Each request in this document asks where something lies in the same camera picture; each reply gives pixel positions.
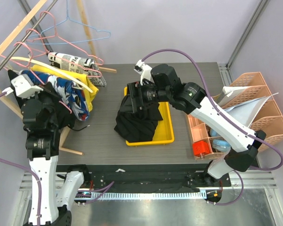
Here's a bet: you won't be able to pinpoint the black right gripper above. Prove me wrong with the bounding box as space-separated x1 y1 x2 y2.
120 80 170 114

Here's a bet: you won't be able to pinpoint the blue white patterned garment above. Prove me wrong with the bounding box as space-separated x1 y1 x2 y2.
19 70 90 121

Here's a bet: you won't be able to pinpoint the black trousers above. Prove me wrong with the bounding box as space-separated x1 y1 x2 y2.
114 96 163 143

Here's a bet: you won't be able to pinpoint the cream plastic hanger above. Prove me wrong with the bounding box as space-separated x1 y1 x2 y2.
11 56 93 93

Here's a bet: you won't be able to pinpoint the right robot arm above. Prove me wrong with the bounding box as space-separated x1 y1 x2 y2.
120 62 266 186

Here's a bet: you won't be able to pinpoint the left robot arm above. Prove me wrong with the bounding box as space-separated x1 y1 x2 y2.
21 83 91 226

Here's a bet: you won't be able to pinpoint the newspaper print trousers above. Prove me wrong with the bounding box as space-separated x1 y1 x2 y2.
47 52 107 87

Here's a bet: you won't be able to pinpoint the yellow plastic tray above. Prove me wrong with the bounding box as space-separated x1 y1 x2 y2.
124 86 175 147

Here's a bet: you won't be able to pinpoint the yellow garment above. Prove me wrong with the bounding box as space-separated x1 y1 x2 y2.
31 65 99 112

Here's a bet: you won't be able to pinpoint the orange cube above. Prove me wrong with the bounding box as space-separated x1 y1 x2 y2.
192 140 212 158

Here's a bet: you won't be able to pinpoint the peach compartment desk organizer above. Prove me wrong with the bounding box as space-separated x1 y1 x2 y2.
187 115 225 161

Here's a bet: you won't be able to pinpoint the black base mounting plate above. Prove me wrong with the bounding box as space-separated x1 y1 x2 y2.
56 164 231 194

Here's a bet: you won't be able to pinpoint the light blue headphones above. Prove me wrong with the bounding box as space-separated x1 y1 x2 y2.
210 137 231 153

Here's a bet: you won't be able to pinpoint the white papers in rack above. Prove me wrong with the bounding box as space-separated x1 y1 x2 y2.
216 85 275 128

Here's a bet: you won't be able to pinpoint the peach file rack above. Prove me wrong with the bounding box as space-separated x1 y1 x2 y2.
214 72 283 145

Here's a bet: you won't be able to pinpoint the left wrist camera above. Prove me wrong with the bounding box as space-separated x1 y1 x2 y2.
2 74 44 99

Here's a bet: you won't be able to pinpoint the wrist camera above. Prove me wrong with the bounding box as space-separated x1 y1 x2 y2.
2 74 44 99
134 59 152 85

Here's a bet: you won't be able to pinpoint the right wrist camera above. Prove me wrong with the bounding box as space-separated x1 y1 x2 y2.
134 59 152 85

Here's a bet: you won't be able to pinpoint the wooden clothes rack frame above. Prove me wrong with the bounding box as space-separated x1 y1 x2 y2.
0 0 117 156

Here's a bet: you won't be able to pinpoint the empty pink wire hanger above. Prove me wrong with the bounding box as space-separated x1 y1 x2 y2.
25 10 102 61

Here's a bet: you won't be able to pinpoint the pink wire hanger with newsprint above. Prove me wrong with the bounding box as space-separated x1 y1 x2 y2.
27 31 104 74

